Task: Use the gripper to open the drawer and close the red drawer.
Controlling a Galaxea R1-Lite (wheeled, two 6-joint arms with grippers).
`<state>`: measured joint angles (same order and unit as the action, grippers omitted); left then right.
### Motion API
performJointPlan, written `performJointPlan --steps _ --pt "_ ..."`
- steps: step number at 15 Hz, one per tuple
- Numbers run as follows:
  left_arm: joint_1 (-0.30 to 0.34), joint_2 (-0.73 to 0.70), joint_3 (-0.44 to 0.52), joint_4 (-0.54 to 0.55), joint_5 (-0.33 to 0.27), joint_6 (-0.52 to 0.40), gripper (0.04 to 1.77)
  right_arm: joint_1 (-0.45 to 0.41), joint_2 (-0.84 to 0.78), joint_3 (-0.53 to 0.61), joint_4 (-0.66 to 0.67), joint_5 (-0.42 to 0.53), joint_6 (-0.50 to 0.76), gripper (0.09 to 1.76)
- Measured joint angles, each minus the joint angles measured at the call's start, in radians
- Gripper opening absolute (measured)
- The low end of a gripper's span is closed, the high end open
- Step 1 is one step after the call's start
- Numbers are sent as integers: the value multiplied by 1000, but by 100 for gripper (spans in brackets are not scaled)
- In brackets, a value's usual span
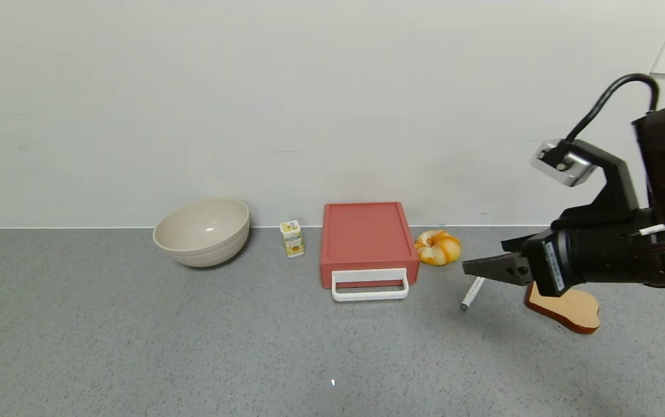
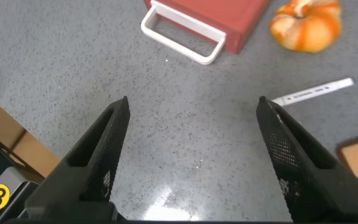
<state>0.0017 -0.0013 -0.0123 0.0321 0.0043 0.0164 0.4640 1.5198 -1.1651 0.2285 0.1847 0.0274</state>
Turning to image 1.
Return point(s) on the small yellow juice carton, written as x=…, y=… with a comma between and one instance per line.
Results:
x=293, y=240

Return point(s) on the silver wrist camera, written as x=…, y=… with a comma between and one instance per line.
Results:
x=564, y=163

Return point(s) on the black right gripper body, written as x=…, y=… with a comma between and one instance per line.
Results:
x=549, y=263

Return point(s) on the white marker pen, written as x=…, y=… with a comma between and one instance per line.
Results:
x=471, y=295

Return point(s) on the toast slice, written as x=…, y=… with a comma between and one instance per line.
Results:
x=569, y=310

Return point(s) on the beige ribbed bowl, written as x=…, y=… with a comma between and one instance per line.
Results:
x=202, y=234

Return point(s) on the orange swirl bagel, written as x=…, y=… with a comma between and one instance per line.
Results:
x=436, y=248

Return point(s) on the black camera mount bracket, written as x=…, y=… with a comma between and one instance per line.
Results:
x=618, y=179

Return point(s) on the red drawer case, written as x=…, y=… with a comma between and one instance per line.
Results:
x=367, y=234

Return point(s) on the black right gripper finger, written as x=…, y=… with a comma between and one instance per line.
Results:
x=494, y=269
x=520, y=243

